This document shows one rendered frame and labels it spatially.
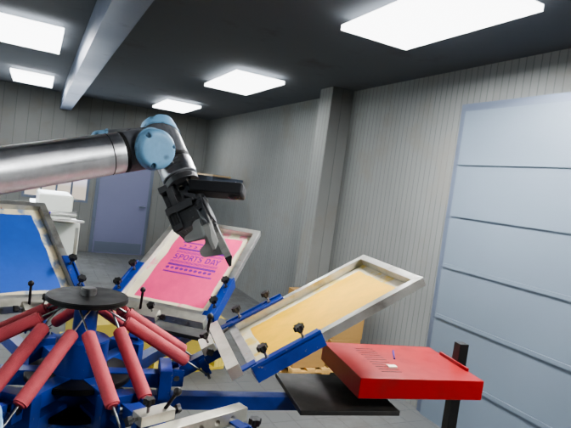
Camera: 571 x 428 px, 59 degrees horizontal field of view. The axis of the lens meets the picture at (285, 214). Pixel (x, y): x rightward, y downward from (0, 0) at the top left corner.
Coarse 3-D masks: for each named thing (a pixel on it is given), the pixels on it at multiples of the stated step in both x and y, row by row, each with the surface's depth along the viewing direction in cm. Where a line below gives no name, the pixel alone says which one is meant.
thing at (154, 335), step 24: (24, 312) 201; (48, 312) 203; (72, 312) 220; (120, 312) 215; (0, 336) 186; (72, 336) 182; (96, 336) 185; (120, 336) 191; (144, 336) 200; (168, 336) 216; (24, 360) 177; (48, 360) 173; (96, 360) 178; (0, 384) 168; (144, 384) 181; (24, 408) 165
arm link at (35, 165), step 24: (24, 144) 81; (48, 144) 83; (72, 144) 84; (96, 144) 86; (120, 144) 89; (144, 144) 89; (168, 144) 92; (0, 168) 77; (24, 168) 79; (48, 168) 82; (72, 168) 84; (96, 168) 87; (120, 168) 90; (144, 168) 94; (0, 192) 79
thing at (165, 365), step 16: (48, 336) 226; (112, 336) 237; (32, 352) 220; (48, 352) 217; (112, 352) 225; (0, 368) 194; (32, 368) 198; (112, 368) 208; (160, 368) 208; (16, 384) 194; (48, 384) 186; (96, 384) 191; (128, 384) 206; (160, 384) 204; (176, 384) 209; (0, 400) 169; (32, 400) 166; (48, 400) 182; (96, 400) 186; (128, 400) 179; (16, 416) 164; (32, 416) 168; (96, 416) 175; (112, 416) 173
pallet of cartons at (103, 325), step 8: (72, 320) 472; (104, 320) 440; (104, 328) 428; (112, 328) 433; (144, 344) 454; (192, 344) 481; (192, 352) 482; (216, 360) 495; (152, 368) 460; (216, 368) 496
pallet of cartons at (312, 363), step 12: (360, 324) 516; (336, 336) 505; (348, 336) 511; (360, 336) 518; (300, 360) 492; (312, 360) 498; (288, 372) 493; (300, 372) 490; (312, 372) 495; (324, 372) 501
